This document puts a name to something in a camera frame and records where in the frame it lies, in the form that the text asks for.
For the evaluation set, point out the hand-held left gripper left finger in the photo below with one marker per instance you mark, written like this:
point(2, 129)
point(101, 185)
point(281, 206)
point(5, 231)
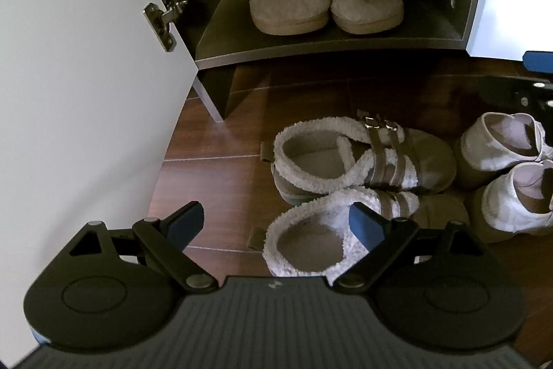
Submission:
point(185, 222)

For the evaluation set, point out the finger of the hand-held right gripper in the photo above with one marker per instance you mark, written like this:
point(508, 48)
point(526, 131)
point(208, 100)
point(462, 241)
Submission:
point(540, 61)
point(510, 90)

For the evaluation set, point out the dark shoe cabinet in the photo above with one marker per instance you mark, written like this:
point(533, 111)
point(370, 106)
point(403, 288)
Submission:
point(281, 45)

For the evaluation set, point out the brown fleece-lined buckle shoe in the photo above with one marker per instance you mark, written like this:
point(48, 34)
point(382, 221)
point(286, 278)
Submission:
point(302, 243)
point(311, 153)

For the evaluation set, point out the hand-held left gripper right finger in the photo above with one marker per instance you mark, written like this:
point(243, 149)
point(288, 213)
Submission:
point(367, 224)

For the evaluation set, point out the white glossy loafer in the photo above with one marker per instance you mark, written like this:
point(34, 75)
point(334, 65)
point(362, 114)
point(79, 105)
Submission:
point(505, 204)
point(488, 144)

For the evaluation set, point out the metal door hinge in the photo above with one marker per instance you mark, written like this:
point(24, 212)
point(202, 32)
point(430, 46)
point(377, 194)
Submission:
point(162, 21)

